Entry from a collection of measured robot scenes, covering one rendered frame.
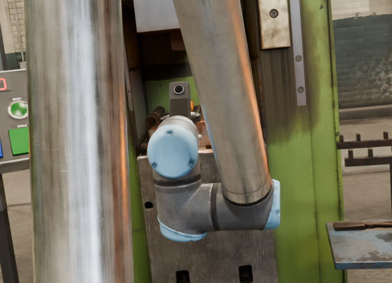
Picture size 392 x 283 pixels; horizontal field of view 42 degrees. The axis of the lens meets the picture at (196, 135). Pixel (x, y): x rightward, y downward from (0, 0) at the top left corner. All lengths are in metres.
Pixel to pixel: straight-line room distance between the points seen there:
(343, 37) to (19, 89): 6.55
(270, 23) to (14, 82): 0.79
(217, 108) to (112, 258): 0.28
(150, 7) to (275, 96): 0.49
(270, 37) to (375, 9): 6.28
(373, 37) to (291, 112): 6.21
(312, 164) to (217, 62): 1.08
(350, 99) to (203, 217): 6.93
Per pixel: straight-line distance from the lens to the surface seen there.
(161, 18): 1.52
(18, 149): 1.44
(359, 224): 1.55
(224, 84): 0.71
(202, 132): 1.53
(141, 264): 1.81
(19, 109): 1.50
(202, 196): 0.94
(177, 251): 1.57
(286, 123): 1.68
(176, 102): 1.11
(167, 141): 0.91
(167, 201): 0.94
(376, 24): 7.87
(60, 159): 0.55
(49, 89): 0.56
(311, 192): 1.74
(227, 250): 1.56
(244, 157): 0.81
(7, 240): 1.63
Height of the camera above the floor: 1.19
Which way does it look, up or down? 9 degrees down
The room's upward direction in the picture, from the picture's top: 6 degrees counter-clockwise
